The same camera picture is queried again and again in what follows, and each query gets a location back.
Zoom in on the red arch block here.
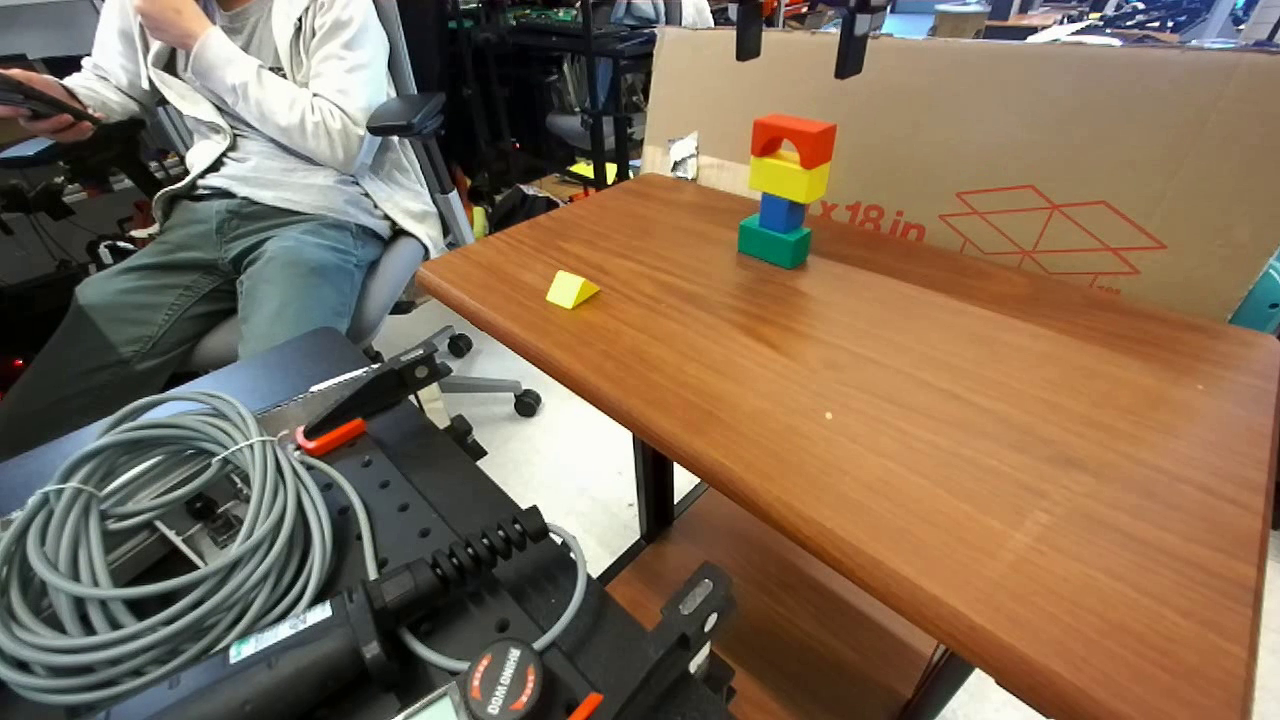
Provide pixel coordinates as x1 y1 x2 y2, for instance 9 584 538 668
749 113 841 172

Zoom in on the yellow rectangular block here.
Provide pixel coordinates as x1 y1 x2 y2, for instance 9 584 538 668
745 153 836 210

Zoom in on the blue cube block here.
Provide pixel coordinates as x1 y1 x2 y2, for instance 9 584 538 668
757 194 811 240

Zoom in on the black handheld device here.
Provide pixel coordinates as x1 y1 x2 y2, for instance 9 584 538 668
0 70 107 134

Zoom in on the person left hand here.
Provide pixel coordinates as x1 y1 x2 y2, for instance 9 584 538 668
130 0 214 57

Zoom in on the person right hand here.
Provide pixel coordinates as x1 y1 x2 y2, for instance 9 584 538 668
0 109 102 150

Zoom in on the small yellow floor object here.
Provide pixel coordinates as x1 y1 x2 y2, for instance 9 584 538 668
562 155 620 194

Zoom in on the green block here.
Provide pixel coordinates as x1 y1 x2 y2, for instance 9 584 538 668
734 213 816 271

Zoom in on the black equipment rack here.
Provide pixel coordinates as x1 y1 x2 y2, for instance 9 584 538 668
435 0 660 205

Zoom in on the large cardboard box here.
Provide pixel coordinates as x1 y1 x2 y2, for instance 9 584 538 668
638 23 1280 329

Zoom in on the yellow wedge block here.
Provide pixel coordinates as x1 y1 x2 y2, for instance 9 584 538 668
538 268 605 315

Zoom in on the grey office chair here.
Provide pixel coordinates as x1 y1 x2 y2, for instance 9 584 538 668
182 89 547 421

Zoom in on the green plastic bin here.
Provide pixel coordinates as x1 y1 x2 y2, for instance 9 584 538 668
1226 252 1280 337

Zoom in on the seated person grey hoodie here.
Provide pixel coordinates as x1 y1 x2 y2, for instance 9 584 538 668
0 0 450 463

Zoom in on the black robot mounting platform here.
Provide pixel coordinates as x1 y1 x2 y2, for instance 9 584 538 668
0 325 745 720

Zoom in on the wooden table lower shelf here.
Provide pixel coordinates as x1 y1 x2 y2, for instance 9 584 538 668
595 485 944 720

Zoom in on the black clamp round orange knob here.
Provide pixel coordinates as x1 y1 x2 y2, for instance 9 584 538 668
392 555 740 720

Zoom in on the black clamp orange handle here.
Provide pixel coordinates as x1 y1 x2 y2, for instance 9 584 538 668
270 337 455 463

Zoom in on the black ribbed cable hose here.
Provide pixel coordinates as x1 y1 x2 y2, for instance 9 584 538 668
357 506 591 634

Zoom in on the grey coiled cable bundle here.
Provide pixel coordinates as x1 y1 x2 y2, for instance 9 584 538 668
0 390 383 713

